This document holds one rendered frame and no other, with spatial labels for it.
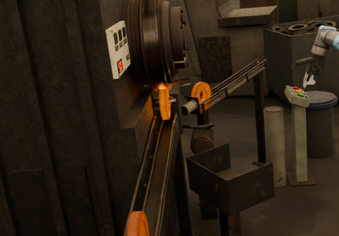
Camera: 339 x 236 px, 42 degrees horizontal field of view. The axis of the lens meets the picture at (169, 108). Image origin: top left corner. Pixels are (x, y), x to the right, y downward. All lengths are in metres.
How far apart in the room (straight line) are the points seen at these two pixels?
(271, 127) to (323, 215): 0.59
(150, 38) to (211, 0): 2.90
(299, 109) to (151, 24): 1.31
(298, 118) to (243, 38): 1.99
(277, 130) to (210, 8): 2.21
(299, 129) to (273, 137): 0.18
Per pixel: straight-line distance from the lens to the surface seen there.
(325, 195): 2.89
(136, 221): 1.29
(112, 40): 1.60
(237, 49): 4.70
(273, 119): 2.77
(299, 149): 2.92
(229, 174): 1.80
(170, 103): 2.08
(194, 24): 4.76
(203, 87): 2.53
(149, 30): 1.82
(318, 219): 2.65
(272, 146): 2.83
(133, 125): 1.67
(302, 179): 3.01
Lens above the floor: 1.41
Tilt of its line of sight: 17 degrees down
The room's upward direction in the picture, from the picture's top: 7 degrees counter-clockwise
